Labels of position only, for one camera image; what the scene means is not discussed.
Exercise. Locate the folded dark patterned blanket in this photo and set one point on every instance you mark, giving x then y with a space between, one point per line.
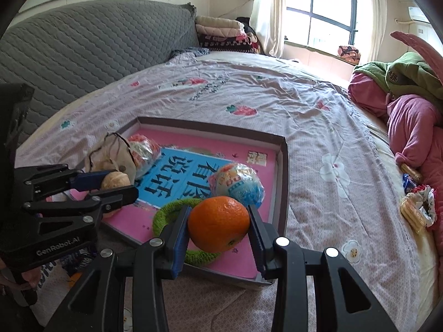
228 45

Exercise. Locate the snack ball blue label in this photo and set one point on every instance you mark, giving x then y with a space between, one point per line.
238 183

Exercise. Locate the folded beige blanket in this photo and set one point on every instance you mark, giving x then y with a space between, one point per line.
218 21

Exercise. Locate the pink shallow cardboard box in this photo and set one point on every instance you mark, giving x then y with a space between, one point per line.
228 261

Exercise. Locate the dark pink cloth bundle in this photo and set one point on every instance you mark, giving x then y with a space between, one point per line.
367 93

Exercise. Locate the yellow snack packet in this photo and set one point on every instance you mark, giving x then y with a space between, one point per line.
412 171

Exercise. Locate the small blue snack packet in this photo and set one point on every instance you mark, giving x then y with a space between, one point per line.
407 182

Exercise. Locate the grey quilted headboard cover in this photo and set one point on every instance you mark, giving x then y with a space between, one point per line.
86 52

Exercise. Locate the beige wrinkled ball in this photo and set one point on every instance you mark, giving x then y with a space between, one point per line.
116 180

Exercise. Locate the window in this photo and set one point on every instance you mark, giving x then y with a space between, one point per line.
322 7

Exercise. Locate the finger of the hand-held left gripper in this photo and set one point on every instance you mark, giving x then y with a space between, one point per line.
93 179
114 197

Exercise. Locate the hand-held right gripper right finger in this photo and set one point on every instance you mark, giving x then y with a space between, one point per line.
256 245

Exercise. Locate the printed bed sheet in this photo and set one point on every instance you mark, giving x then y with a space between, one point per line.
277 103

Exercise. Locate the snack ball red label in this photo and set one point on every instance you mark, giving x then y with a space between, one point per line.
143 152

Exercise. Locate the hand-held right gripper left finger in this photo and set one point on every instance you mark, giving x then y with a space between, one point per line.
178 245

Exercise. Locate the green garment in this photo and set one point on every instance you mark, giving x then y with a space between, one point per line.
408 76

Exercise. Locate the dark blue patterned cloth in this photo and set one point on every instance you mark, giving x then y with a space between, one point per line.
188 52

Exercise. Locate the pink fleece garment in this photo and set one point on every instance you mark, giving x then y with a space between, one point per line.
415 128

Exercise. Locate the orange fruit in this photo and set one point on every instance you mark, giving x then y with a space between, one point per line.
218 224

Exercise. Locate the folded pink blanket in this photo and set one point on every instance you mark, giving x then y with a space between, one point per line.
221 33

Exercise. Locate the folded patterned cloth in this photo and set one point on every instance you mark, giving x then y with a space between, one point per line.
349 53

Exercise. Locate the white air conditioner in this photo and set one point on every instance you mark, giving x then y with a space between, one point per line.
419 14

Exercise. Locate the person's left hand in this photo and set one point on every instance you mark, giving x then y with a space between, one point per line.
29 279

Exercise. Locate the cream curtain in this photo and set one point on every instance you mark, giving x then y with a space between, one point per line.
268 10
373 17

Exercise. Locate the dark clothing pile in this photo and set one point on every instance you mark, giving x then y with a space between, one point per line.
246 26

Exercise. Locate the red white snack bag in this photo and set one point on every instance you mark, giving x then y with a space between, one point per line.
418 207

